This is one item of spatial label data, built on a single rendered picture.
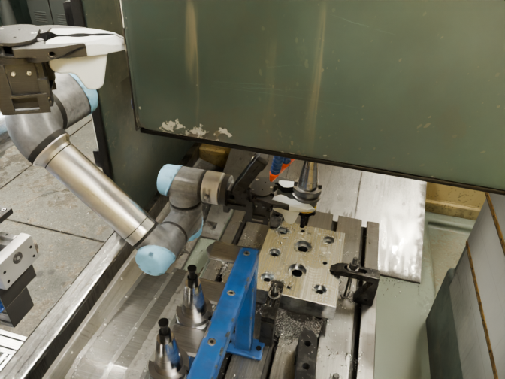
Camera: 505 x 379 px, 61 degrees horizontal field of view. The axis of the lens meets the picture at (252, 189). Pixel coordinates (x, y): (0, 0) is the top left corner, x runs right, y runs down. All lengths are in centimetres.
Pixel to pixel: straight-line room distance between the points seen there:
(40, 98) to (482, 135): 48
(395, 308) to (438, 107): 126
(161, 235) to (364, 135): 58
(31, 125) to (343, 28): 68
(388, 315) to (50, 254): 197
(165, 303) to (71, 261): 137
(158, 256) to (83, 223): 208
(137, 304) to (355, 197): 99
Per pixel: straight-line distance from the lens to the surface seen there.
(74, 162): 95
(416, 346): 160
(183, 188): 97
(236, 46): 47
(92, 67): 55
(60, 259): 278
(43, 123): 96
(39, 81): 54
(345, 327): 121
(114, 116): 140
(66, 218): 307
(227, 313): 78
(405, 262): 180
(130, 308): 147
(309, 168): 88
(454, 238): 213
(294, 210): 91
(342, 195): 189
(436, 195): 215
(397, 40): 45
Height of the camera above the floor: 184
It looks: 36 degrees down
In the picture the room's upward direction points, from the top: 3 degrees clockwise
